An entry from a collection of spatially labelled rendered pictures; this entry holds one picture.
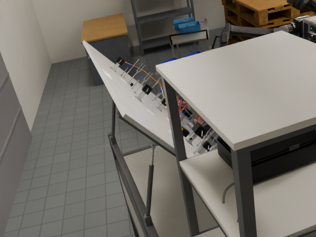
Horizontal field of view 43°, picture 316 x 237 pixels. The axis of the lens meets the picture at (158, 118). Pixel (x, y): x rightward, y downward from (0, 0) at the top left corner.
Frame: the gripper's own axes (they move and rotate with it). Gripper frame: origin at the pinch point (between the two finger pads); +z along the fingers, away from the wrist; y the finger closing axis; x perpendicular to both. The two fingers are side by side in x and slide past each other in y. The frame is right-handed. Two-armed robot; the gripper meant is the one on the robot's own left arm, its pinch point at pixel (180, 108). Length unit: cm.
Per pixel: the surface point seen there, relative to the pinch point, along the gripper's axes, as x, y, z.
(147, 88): -32, 46, -18
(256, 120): -25, 153, -41
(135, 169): -16, -7, 50
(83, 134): -43, -238, 120
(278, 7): 141, -220, -89
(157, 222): -7, 49, 54
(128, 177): -27, 31, 39
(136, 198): -23, 51, 40
